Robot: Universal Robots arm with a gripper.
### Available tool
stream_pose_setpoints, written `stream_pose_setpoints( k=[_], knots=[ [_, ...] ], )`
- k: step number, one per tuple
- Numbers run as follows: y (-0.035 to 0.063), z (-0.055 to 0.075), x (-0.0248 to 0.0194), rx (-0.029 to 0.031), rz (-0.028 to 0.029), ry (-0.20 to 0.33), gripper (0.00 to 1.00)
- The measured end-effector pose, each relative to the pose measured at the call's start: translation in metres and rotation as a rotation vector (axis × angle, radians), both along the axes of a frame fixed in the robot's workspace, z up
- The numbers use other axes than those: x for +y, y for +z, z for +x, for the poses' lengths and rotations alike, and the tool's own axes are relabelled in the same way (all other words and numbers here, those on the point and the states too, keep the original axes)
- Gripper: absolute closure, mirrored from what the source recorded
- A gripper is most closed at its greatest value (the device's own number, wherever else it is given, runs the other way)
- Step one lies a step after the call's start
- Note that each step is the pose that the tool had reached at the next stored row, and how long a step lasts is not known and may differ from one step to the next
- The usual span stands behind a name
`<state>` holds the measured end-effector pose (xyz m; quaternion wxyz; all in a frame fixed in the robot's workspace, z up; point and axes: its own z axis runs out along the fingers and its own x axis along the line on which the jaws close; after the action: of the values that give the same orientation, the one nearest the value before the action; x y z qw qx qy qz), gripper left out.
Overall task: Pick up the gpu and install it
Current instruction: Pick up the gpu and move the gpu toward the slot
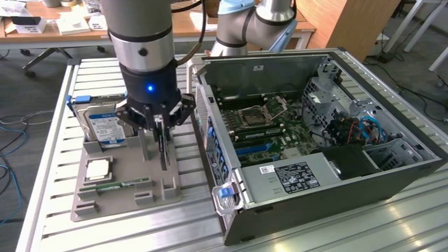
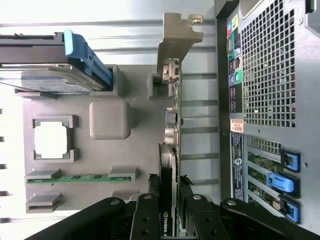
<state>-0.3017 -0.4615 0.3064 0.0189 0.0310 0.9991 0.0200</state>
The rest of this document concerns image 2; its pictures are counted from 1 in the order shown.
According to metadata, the grey parts rack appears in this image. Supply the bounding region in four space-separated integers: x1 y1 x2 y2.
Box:
21 63 182 215

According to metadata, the green RAM stick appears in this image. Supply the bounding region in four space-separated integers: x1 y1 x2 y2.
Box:
26 174 133 185

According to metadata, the silver CPU chip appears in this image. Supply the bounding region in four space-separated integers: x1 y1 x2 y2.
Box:
33 120 70 160

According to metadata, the blue slot retention clip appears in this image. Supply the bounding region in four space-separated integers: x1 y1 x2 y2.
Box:
280 147 301 173
279 197 301 225
266 172 300 200

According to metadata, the open black PC case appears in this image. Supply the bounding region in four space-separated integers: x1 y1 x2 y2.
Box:
214 0 320 240

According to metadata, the hard disk with blue carrier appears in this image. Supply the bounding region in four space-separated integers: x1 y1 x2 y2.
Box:
0 29 114 94

